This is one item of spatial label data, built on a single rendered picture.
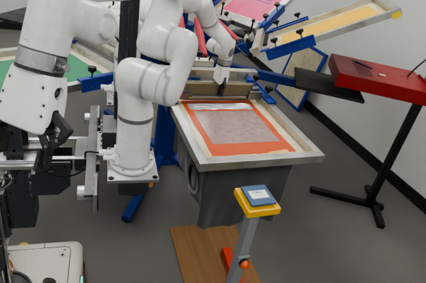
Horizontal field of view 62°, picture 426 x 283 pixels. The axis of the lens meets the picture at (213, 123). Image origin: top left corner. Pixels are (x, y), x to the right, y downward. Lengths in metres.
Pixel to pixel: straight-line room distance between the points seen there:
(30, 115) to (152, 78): 0.33
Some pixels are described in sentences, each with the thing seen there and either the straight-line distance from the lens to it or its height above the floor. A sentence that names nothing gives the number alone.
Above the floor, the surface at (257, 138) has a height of 0.96.
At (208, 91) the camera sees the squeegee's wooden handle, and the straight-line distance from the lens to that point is 1.87.
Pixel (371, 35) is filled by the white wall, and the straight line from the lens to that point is 3.89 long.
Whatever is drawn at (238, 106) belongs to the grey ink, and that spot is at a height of 0.96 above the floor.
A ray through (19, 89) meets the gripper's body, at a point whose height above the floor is 1.49.
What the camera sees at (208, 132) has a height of 0.96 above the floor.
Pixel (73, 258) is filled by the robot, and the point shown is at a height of 0.28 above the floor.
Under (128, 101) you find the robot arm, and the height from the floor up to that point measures 1.35.
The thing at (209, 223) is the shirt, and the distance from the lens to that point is 1.75.
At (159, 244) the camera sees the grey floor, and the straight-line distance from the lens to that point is 2.37.
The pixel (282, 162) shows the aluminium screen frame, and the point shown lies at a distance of 1.52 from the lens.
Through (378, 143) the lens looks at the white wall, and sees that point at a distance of 3.77.
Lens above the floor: 1.77
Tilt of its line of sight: 28 degrees down
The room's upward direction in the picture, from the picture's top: 11 degrees clockwise
